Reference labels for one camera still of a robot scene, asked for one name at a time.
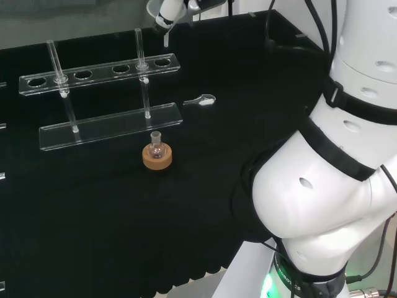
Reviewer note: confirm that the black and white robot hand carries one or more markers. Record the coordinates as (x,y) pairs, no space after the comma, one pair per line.
(167,14)

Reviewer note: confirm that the clear plastic funnel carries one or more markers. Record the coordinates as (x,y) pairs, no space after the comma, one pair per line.
(151,8)

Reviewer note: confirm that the clear acrylic funnel stand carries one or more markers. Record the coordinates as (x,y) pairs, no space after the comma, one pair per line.
(108,127)

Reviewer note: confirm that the clear round-bottom flask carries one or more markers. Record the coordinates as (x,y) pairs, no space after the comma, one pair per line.
(155,150)

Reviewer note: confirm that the black bench cloth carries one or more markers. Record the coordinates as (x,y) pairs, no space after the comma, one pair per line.
(93,201)

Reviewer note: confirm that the pale board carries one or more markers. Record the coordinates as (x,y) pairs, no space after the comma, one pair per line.
(245,273)

